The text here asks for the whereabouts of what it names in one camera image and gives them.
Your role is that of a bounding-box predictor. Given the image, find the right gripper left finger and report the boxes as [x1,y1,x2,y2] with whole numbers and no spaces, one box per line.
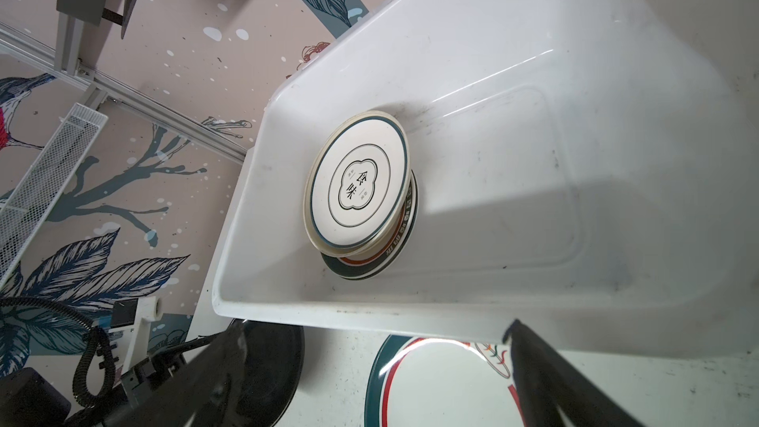
[140,326,246,426]

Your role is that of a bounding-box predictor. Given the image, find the white wire mesh shelf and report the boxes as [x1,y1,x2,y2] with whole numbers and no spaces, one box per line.
[1,104,108,283]

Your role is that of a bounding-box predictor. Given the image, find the cream white large plate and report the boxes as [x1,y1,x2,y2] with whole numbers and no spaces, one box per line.
[301,110,413,259]

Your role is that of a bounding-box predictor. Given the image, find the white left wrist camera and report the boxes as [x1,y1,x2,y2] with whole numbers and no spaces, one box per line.
[109,297,163,375]

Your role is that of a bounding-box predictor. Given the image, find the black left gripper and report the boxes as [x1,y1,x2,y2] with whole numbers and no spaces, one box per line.
[121,333,219,409]

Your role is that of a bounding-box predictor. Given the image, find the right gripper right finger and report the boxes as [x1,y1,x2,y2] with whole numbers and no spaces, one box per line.
[503,319,640,426]

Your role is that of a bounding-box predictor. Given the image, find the white plastic bin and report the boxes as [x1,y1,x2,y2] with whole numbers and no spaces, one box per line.
[211,0,758,357]

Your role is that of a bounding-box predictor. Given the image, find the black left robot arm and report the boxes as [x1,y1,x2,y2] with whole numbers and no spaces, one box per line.
[1,297,215,426]

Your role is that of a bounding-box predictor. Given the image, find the green red rimmed white plate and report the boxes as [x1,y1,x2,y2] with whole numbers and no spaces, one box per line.
[320,171,419,281]

